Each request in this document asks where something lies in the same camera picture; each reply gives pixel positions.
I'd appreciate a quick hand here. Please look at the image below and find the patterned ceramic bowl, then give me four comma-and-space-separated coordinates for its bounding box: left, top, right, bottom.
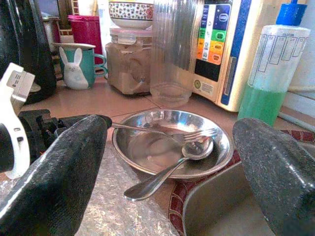
108, 1, 155, 30

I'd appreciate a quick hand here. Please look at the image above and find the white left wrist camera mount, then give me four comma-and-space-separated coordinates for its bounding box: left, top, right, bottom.
0, 62, 36, 180

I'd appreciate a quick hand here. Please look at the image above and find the clear ribbed plastic jar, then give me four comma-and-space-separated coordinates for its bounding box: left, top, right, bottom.
149, 0, 205, 107

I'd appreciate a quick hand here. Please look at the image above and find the teal bunny mug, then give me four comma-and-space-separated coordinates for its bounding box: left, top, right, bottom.
51, 42, 109, 90

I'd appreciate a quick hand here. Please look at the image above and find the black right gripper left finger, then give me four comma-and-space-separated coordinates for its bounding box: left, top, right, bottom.
0, 114, 113, 236

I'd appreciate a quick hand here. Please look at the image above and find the steel spoon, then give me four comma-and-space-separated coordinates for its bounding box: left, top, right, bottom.
124, 140, 214, 201

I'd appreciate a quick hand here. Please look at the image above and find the green dish soap bottle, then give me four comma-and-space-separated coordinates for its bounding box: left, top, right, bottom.
237, 0, 312, 127

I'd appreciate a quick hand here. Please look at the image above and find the magenta plastic container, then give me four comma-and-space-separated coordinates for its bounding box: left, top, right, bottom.
67, 14, 103, 66

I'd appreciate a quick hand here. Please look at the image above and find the steel canister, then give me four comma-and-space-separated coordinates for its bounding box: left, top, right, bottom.
42, 16, 62, 47

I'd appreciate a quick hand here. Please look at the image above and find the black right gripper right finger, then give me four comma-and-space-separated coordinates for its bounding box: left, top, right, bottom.
232, 118, 315, 236

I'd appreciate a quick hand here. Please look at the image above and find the black kettle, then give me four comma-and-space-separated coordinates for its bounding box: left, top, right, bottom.
0, 0, 58, 105

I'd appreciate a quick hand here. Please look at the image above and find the steel fork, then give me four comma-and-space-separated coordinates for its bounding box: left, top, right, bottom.
110, 122, 219, 146

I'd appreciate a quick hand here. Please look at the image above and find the cream blue water ionizer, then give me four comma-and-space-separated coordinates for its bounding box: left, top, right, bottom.
190, 0, 273, 113

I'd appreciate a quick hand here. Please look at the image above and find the deep steel plate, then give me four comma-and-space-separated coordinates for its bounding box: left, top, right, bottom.
112, 109, 234, 179

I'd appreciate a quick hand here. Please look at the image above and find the steel kitchen sink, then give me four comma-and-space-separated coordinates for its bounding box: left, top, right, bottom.
182, 137, 315, 236

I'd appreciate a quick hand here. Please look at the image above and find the brown powder storage container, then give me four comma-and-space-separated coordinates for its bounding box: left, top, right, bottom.
105, 28, 155, 96

